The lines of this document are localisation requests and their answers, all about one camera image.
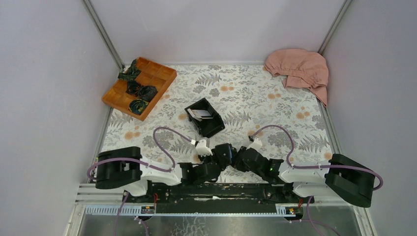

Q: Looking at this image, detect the dark patterned rolled sock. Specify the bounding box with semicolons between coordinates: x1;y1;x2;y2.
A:
118;59;142;81

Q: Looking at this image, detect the orange compartment tray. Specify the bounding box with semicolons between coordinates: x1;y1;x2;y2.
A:
102;57;177;121

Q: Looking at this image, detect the green patterned rolled sock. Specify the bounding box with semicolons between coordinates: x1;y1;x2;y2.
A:
129;99;149;115

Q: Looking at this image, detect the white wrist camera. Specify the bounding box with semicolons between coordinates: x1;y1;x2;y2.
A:
190;137;213;157
247;136;263;151

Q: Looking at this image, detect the black rolled sock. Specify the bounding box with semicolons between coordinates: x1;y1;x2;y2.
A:
137;86;158;102

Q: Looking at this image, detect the white card stack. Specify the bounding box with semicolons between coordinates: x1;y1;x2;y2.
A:
187;109;213;121

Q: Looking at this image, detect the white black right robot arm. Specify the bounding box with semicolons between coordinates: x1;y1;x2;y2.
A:
231;147;383;208

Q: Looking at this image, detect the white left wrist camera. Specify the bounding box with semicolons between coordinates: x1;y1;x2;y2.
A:
190;137;213;157

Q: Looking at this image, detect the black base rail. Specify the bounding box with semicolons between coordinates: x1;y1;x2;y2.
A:
127;183;309;215

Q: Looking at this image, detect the floral table mat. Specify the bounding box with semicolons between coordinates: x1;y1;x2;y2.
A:
102;65;333;165

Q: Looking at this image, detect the pink cloth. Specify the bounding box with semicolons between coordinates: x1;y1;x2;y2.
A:
265;49;329;106

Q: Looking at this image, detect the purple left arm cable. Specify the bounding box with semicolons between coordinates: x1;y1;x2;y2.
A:
87;126;195;236

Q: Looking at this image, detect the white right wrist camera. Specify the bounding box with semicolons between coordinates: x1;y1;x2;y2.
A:
247;136;263;151

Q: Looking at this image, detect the black plastic card box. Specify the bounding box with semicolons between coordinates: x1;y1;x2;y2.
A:
184;98;225;138

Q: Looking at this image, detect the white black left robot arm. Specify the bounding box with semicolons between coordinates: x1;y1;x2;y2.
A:
88;147;222;202

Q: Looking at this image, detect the black leather card holder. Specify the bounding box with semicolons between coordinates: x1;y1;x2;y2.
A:
212;143;237;171

